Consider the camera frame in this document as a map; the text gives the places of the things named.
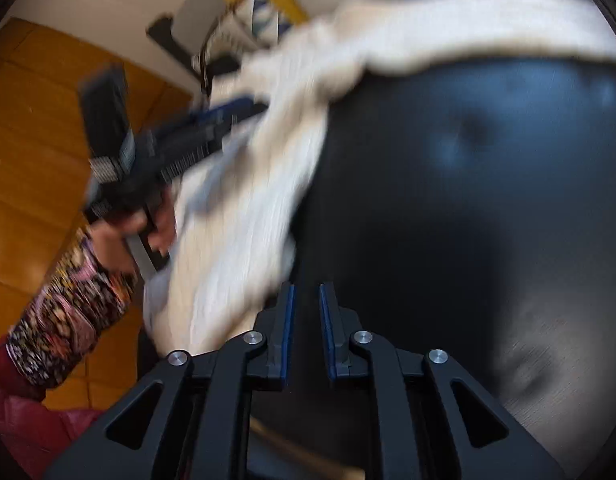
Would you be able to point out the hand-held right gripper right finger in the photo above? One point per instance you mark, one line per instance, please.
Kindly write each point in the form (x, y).
(325, 335)

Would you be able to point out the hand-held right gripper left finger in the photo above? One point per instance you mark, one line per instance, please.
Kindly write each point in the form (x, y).
(288, 335)

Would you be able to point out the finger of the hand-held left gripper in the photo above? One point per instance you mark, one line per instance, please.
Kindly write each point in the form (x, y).
(223, 110)

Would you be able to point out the cream knitted sweater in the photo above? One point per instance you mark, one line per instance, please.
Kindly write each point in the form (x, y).
(248, 210)

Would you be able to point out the person's left forearm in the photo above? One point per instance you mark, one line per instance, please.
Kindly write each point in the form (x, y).
(68, 320)

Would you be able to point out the person's left hand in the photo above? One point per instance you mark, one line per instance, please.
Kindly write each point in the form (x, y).
(113, 247)

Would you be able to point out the wooden wardrobe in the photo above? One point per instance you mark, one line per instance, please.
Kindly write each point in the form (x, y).
(38, 135)

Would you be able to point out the black upright panel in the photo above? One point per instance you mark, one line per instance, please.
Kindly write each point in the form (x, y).
(163, 35)

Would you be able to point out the geometric triangle print cushion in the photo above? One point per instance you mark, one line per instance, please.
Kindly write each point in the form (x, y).
(258, 20)

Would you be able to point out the red clothing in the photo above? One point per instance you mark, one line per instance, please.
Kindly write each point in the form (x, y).
(18, 420)

